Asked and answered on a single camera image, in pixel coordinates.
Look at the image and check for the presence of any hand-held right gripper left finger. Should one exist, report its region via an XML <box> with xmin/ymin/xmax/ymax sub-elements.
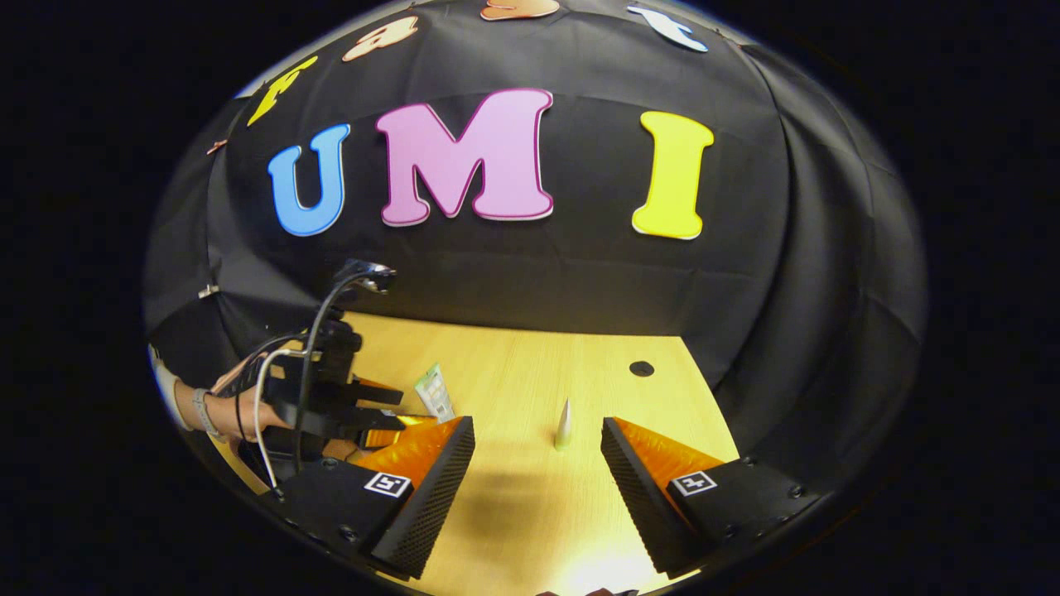
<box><xmin>269</xmin><ymin>416</ymin><xmax>477</xmax><ymax>582</ymax></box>

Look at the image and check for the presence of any black backdrop cloth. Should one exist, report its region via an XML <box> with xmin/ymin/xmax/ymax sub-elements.
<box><xmin>142</xmin><ymin>0</ymin><xmax>928</xmax><ymax>497</ymax></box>

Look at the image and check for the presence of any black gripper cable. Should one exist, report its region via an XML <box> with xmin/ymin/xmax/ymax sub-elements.
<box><xmin>294</xmin><ymin>263</ymin><xmax>397</xmax><ymax>477</ymax></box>

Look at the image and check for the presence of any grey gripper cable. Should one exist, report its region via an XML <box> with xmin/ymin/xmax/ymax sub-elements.
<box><xmin>253</xmin><ymin>346</ymin><xmax>322</xmax><ymax>491</ymax></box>

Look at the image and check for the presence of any grey wristband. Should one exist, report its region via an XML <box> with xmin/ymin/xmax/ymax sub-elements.
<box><xmin>191</xmin><ymin>387</ymin><xmax>226</xmax><ymax>442</ymax></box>

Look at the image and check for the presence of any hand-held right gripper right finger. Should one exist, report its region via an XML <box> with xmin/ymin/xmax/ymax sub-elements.
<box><xmin>600</xmin><ymin>416</ymin><xmax>829</xmax><ymax>580</ymax></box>

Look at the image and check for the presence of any green white skin care tube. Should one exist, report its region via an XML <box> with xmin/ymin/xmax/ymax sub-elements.
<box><xmin>414</xmin><ymin>363</ymin><xmax>457</xmax><ymax>425</ymax></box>

